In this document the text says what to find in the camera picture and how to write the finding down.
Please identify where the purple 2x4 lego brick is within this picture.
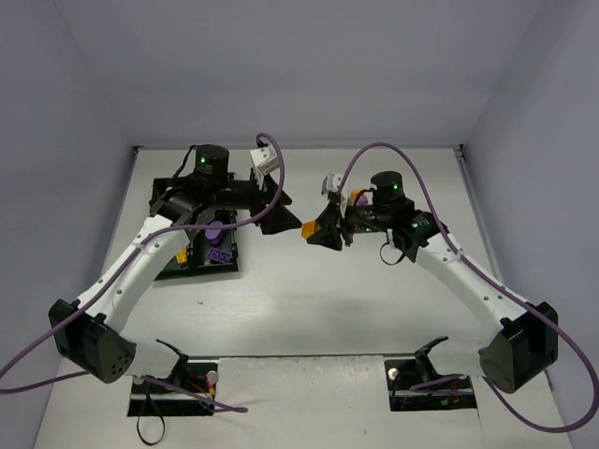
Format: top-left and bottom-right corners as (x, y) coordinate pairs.
(206, 247), (233, 264)

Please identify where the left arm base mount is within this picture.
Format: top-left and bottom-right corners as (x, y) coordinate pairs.
(128, 357), (221, 417)

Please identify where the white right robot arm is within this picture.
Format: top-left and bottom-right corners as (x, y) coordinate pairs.
(302, 171), (558, 394)

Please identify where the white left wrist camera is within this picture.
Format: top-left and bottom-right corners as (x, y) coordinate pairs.
(250, 145), (280, 177)

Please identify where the orange patterned lego brick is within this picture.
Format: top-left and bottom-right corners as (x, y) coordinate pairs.
(300, 220), (321, 239)

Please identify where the black four-compartment bin tray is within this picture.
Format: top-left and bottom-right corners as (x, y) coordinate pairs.
(155, 230), (239, 281)

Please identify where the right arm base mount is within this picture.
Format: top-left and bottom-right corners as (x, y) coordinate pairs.
(384, 337), (477, 413)

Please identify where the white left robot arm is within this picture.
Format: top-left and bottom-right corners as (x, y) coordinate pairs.
(49, 134), (300, 384)

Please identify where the orange round lego piece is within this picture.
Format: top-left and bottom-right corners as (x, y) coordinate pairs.
(349, 189), (360, 204)

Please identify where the purple round paw lego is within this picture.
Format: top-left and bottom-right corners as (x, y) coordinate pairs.
(204, 220), (226, 246)

